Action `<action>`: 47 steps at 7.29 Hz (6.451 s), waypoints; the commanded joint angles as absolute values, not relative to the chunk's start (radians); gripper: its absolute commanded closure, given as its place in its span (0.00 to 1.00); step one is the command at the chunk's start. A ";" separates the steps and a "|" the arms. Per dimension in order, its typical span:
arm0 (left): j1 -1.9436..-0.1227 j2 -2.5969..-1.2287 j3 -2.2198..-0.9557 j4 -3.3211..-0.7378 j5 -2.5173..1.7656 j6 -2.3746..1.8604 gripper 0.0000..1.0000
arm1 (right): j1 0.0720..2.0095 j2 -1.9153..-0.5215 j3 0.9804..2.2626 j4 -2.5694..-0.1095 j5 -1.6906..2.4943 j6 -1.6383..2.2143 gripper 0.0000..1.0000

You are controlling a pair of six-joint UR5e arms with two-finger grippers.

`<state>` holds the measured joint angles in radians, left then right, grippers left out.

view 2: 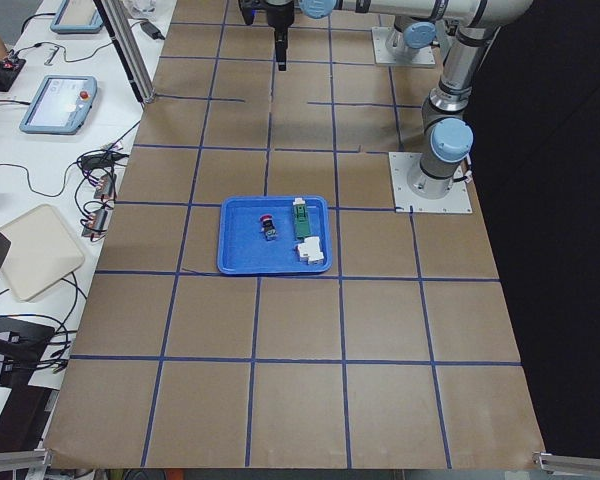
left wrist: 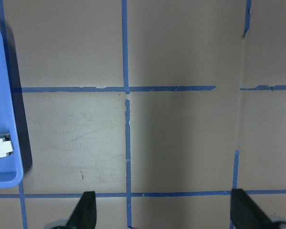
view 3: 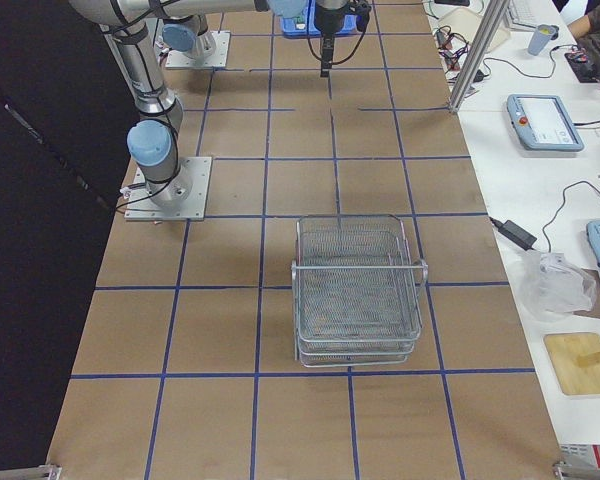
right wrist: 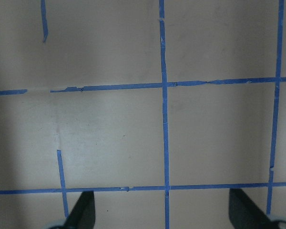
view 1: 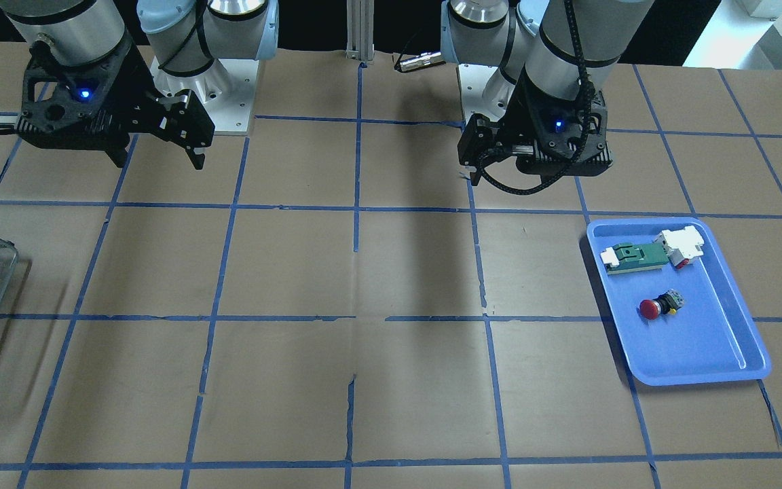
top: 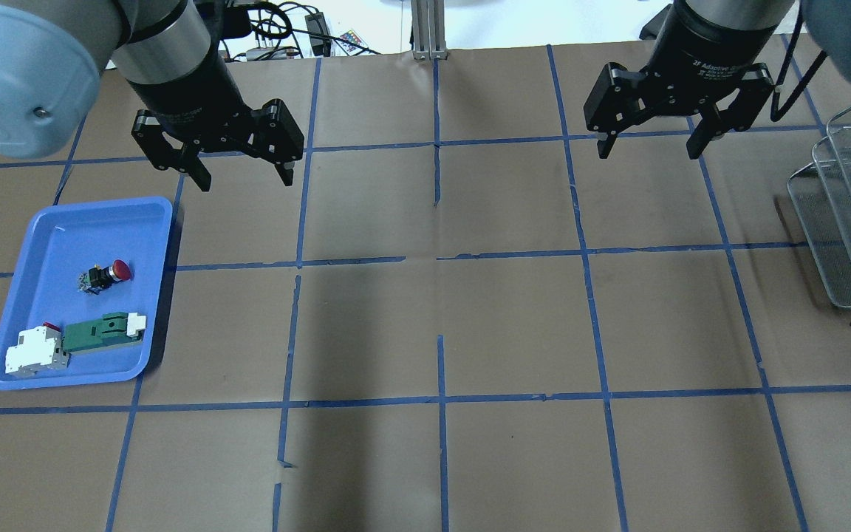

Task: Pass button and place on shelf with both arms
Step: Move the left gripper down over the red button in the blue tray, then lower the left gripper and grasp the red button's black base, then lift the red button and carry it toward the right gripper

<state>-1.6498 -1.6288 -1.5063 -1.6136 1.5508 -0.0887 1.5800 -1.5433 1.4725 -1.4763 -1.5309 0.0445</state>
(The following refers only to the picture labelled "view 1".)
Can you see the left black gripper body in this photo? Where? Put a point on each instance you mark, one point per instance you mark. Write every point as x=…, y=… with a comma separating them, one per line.
x=517, y=115

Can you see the red emergency stop button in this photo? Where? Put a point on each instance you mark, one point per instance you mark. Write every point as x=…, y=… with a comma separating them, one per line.
x=667, y=303

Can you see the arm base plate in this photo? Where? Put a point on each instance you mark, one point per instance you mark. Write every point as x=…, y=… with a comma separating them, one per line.
x=227, y=91
x=483, y=90

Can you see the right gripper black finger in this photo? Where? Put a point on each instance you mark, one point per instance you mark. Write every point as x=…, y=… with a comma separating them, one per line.
x=195, y=152

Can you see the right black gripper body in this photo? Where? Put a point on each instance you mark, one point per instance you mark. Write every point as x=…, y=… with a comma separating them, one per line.
x=134, y=83

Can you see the white circuit breaker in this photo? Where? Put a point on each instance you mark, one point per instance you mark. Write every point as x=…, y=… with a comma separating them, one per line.
x=682, y=247

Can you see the blue plastic tray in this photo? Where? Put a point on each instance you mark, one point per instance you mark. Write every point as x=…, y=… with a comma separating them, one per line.
x=678, y=312

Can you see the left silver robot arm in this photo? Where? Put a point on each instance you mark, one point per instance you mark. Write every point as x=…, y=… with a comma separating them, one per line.
x=551, y=60

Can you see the aluminium frame post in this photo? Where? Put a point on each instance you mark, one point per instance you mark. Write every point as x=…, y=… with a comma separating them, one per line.
x=360, y=27

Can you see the green terminal block module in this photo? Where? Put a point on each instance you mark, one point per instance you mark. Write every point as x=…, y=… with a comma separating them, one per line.
x=627, y=257

